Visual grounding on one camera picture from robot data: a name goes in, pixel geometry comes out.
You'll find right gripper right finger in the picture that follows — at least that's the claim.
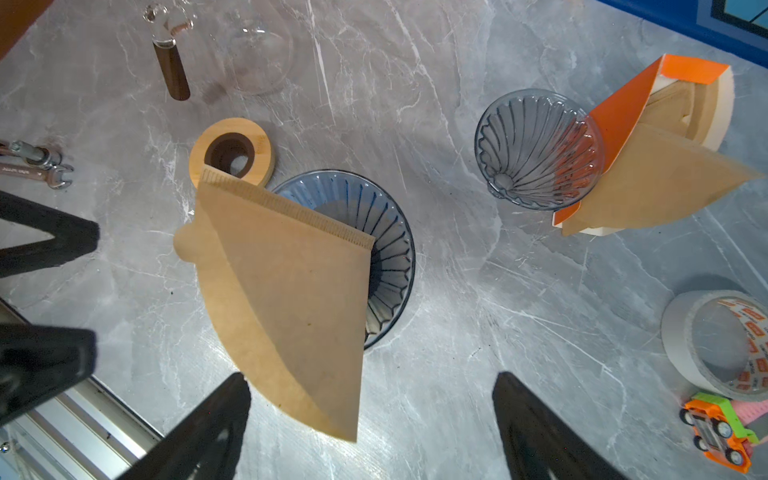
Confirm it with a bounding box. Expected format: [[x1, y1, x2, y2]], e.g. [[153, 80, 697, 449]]
[[492, 372, 624, 479]]

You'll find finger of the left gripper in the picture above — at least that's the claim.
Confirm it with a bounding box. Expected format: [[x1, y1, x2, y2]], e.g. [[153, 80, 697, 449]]
[[1, 192, 100, 278], [1, 324, 97, 425]]

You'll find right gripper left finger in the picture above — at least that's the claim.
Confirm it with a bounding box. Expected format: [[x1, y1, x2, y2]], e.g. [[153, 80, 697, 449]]
[[121, 372, 251, 479]]

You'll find brown paper coffee filter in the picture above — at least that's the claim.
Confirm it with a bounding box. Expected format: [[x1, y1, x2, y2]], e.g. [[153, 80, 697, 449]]
[[174, 167, 374, 442]]

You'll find wooden dripper ring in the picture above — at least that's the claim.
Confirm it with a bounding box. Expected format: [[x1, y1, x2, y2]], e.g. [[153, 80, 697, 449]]
[[188, 117, 277, 191]]

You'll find blue glass dripper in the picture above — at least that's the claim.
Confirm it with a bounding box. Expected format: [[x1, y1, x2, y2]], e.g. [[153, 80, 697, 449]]
[[273, 169, 416, 349]]

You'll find orange coffee filter box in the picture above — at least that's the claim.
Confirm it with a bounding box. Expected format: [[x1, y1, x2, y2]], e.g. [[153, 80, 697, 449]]
[[553, 54, 735, 236]]

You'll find grey glass dripper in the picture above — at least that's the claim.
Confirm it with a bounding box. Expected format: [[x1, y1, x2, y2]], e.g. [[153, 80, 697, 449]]
[[474, 89, 606, 211]]

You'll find loose brown paper filter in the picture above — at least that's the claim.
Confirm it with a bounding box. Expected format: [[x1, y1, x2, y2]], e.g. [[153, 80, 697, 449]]
[[562, 124, 763, 236]]

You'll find metal wrench set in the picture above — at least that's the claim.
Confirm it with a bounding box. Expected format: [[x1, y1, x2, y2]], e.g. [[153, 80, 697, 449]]
[[1, 140, 74, 190]]

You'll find white tape roll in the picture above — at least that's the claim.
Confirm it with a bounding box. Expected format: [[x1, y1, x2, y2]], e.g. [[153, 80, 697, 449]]
[[661, 290, 767, 402]]

